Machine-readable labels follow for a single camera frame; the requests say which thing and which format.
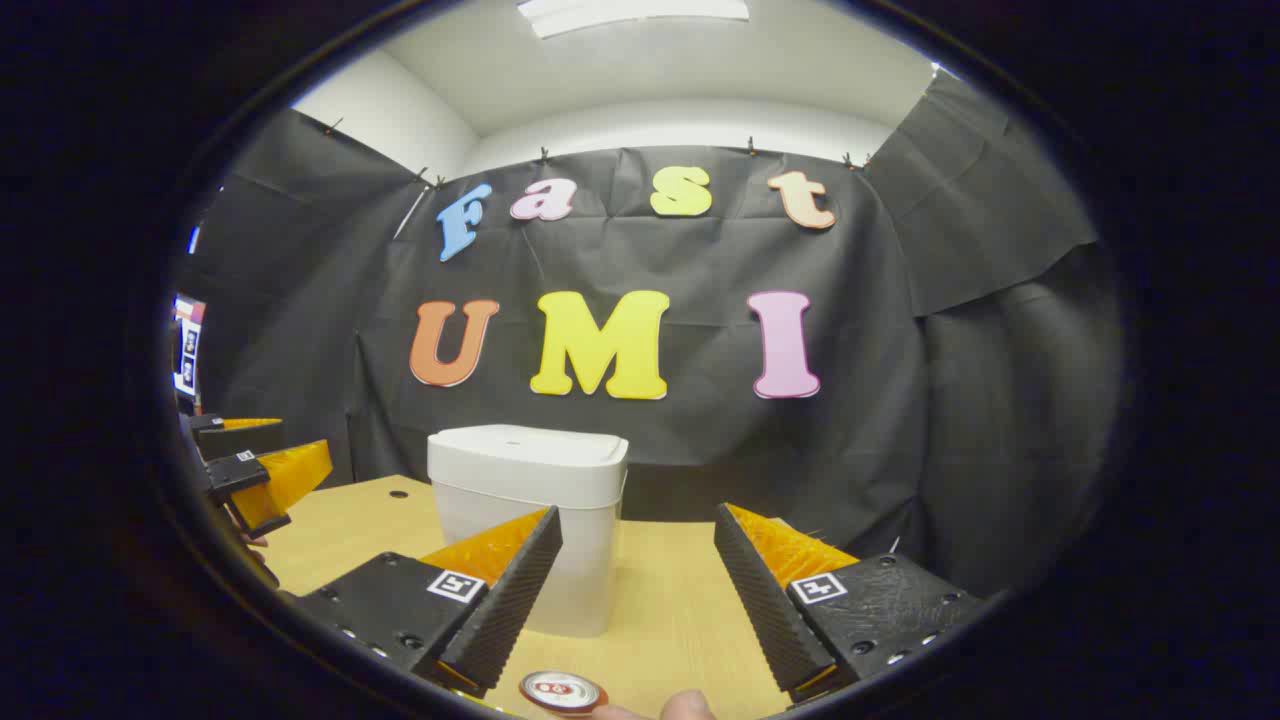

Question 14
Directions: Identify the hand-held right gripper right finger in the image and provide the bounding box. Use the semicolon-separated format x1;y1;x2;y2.
713;502;991;706

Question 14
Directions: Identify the computer monitor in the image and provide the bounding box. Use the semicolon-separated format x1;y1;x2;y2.
172;293;208;401

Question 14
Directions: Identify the red pop can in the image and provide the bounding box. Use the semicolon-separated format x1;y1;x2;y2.
518;670;609;718

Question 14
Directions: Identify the white desktop garbage bin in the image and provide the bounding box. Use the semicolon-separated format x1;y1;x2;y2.
427;424;630;638

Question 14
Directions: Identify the wooden desktop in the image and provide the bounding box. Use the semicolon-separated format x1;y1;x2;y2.
262;474;901;720

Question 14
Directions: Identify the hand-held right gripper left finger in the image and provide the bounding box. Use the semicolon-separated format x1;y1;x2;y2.
283;505;564;701

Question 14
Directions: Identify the black backdrop cloth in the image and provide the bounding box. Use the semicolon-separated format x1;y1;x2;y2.
170;70;1126;601

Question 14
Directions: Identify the long ceiling light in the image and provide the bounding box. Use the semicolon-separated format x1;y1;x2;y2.
517;0;751;39

